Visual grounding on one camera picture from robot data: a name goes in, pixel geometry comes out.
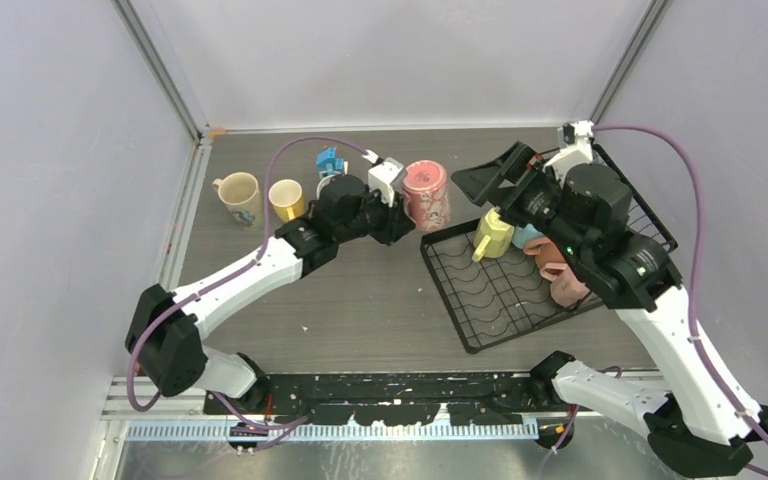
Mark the cream patterned mug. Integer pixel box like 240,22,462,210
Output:
212,172,264,229

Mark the aluminium rail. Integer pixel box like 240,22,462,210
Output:
102,378,542,449

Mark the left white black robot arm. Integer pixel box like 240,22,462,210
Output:
125,175,415,414

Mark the lime green mug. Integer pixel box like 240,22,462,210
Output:
471,208,515,262

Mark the light blue faceted mug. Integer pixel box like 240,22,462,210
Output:
511,224,543,250

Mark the yellow mug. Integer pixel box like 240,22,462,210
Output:
268,179,306,223

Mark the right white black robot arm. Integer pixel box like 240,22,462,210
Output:
452,143,768,478

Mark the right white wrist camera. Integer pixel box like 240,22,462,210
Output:
542,120,594,183

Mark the light pink mug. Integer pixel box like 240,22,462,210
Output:
540,266,590,308

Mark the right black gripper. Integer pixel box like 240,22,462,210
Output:
451,138,590,259

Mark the blue white toy house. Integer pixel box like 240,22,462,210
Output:
315,146,348,179

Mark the black wire dish rack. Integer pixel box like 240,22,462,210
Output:
420,142,681,354

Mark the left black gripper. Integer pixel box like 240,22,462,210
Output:
336,184,415,247

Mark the salmon pink mug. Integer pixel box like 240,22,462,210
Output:
523,236,568,275

